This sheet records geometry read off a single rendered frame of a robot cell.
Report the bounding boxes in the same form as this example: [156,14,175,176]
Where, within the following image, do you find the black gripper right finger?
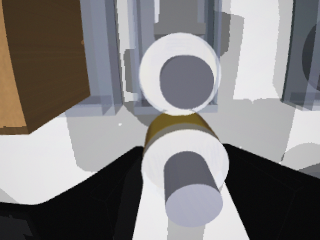
[223,144,320,240]

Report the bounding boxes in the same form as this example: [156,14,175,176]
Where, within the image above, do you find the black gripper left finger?
[0,147,144,240]

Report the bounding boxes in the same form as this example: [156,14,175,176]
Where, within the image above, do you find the white jar with blue and cream label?
[300,164,320,179]

